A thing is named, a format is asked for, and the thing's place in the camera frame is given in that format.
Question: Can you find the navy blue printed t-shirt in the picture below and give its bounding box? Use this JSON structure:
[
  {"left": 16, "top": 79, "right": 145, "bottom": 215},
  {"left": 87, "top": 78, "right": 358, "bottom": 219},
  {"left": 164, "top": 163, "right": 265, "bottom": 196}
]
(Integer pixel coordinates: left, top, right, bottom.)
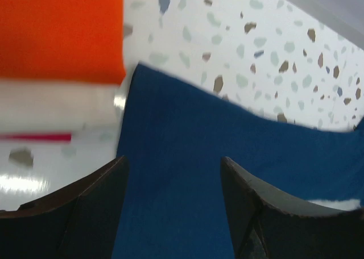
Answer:
[{"left": 112, "top": 64, "right": 363, "bottom": 258}]

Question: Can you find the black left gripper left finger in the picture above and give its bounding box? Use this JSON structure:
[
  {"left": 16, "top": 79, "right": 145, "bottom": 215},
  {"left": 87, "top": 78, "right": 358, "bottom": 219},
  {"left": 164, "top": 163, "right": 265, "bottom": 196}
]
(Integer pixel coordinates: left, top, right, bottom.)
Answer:
[{"left": 1, "top": 157, "right": 129, "bottom": 258}]

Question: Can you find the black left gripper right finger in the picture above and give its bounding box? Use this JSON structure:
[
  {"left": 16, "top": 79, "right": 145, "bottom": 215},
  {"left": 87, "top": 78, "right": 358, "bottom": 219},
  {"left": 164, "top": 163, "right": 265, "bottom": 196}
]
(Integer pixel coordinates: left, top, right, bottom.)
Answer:
[{"left": 220, "top": 157, "right": 363, "bottom": 258}]

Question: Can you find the folded orange t-shirt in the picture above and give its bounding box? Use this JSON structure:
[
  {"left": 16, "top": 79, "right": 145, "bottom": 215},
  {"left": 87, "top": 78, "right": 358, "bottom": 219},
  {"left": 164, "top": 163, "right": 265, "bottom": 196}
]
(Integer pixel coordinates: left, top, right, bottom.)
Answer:
[{"left": 1, "top": 0, "right": 126, "bottom": 85}]

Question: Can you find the folded cream t-shirt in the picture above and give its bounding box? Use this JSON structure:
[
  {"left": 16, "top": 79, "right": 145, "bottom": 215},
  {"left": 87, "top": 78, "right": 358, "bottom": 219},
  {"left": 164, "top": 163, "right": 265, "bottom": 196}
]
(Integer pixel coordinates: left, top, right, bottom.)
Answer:
[{"left": 1, "top": 80, "right": 119, "bottom": 133}]

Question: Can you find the folded magenta t-shirt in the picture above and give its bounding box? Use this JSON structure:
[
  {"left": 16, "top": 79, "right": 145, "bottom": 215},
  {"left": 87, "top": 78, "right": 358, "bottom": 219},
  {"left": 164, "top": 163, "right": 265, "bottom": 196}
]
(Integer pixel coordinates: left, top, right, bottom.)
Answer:
[{"left": 1, "top": 133, "right": 72, "bottom": 143}]

